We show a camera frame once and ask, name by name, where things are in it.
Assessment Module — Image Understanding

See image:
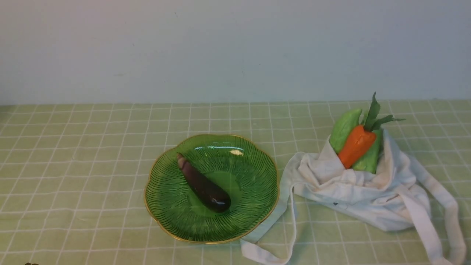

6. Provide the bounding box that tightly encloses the green checkered tablecloth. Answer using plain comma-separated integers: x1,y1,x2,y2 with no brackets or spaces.
0,99,471,265

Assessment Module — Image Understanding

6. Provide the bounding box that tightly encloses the orange carrot with green leaves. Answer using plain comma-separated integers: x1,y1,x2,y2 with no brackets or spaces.
337,92,405,169

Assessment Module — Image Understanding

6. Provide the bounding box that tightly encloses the light green chayote vegetable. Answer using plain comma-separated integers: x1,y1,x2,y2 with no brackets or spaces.
329,109,383,174

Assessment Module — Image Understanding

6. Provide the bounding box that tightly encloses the white cloth bag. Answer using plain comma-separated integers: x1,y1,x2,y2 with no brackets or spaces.
240,130,467,265

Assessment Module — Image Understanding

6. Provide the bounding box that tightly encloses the dark purple eggplant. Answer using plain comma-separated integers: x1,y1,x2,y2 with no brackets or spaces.
177,153,231,213

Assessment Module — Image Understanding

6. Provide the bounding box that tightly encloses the green glass plate gold rim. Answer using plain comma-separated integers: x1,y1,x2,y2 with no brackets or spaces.
144,134,280,244

